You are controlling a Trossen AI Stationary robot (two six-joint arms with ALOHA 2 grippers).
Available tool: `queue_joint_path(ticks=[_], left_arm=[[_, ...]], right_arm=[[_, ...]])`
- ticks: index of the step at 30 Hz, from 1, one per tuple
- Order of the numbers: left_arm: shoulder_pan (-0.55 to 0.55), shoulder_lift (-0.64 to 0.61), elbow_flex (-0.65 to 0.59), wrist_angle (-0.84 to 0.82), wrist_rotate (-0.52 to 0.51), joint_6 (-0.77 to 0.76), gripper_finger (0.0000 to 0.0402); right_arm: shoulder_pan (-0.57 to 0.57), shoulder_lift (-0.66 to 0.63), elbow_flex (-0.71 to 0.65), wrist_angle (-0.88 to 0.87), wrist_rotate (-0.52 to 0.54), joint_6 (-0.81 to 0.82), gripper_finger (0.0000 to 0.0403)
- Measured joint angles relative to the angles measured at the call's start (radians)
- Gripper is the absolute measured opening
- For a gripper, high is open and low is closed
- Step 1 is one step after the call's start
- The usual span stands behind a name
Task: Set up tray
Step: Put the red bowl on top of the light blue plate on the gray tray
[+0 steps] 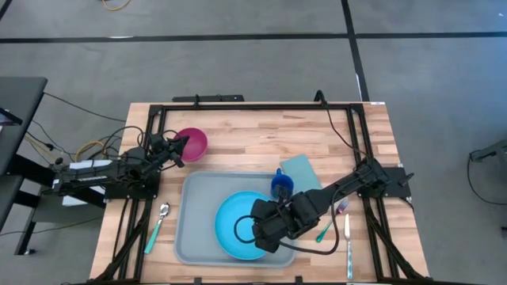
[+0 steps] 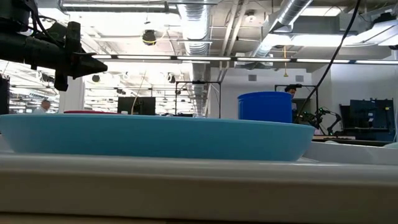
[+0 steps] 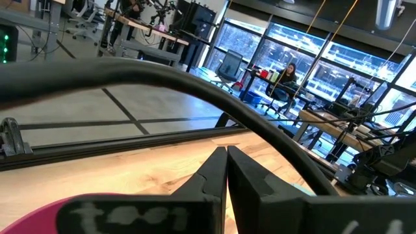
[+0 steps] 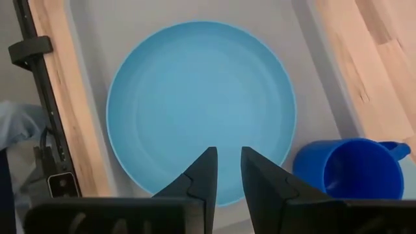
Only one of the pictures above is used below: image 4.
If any grey plastic tray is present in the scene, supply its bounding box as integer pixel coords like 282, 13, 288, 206
63, 0, 416, 234

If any dark blue mug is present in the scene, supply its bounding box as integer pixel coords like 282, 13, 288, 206
292, 138, 411, 200

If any light blue plate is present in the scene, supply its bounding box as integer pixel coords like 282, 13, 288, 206
106, 21, 297, 207

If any black camera cable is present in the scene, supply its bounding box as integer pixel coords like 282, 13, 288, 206
38, 127, 55, 157

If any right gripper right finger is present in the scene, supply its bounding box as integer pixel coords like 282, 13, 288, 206
240, 146, 416, 234

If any person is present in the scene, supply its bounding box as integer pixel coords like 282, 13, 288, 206
0, 99, 49, 234

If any black cable clip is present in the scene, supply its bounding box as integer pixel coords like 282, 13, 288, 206
8, 35, 53, 71

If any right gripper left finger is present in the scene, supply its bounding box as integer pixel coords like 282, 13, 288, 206
24, 146, 218, 234

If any small black camera box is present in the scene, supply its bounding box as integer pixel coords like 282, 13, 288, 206
47, 172, 79, 198

